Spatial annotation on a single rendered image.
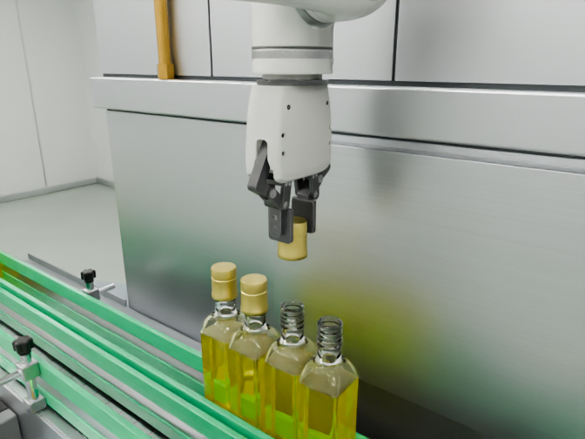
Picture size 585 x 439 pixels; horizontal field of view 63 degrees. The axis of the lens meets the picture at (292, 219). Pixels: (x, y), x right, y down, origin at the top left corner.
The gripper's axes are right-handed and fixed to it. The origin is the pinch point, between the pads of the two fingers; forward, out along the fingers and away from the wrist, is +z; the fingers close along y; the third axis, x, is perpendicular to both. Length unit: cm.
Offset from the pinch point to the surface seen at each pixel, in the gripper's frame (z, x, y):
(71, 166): 114, -581, -270
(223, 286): 11.0, -10.5, 1.5
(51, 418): 37, -37, 15
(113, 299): 36, -65, -13
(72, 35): -49, -581, -295
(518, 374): 17.1, 23.8, -12.0
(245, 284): 9.0, -5.6, 2.2
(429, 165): -5.7, 11.0, -11.9
